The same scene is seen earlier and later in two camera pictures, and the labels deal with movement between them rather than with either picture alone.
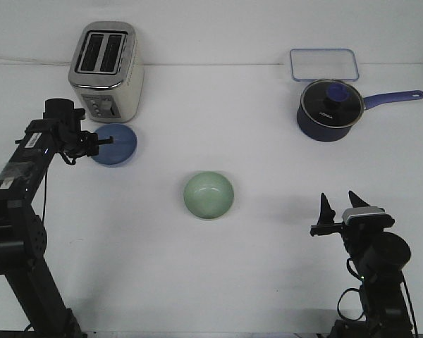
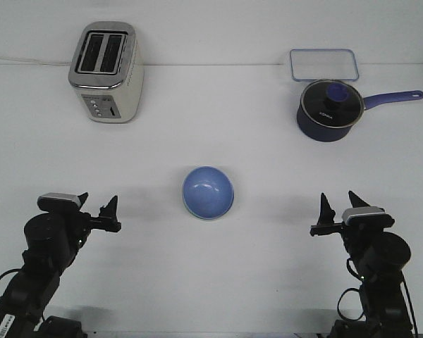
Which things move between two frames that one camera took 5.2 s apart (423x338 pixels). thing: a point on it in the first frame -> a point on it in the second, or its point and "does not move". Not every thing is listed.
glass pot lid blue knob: [332, 103] does not move
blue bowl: [121, 151] -> [208, 192]
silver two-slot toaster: [107, 72] does not move
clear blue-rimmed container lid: [312, 64] does not move
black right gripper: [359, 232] does not move
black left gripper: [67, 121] -> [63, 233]
